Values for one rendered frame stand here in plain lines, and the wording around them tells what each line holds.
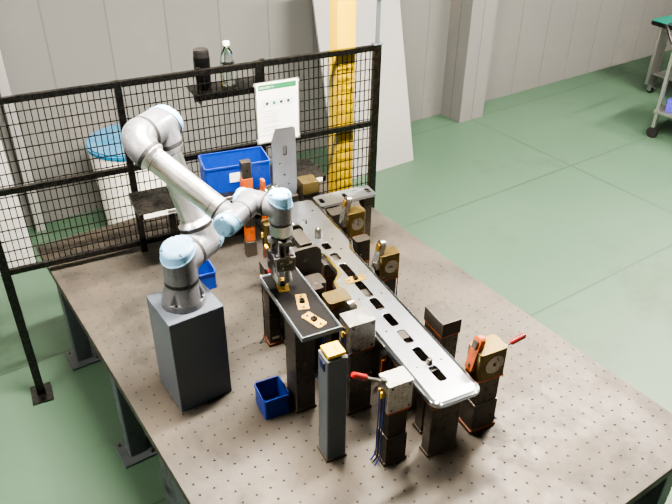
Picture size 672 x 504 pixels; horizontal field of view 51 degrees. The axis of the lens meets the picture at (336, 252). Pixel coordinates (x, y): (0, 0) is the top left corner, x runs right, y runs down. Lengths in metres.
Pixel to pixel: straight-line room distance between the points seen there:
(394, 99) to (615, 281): 2.25
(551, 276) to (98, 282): 2.78
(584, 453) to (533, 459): 0.18
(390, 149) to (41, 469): 3.60
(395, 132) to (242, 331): 3.20
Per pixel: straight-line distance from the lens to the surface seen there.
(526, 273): 4.67
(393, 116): 5.77
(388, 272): 2.82
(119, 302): 3.21
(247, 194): 2.23
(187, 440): 2.55
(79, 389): 3.89
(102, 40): 5.05
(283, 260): 2.27
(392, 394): 2.20
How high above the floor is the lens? 2.57
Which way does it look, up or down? 33 degrees down
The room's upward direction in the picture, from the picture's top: 1 degrees clockwise
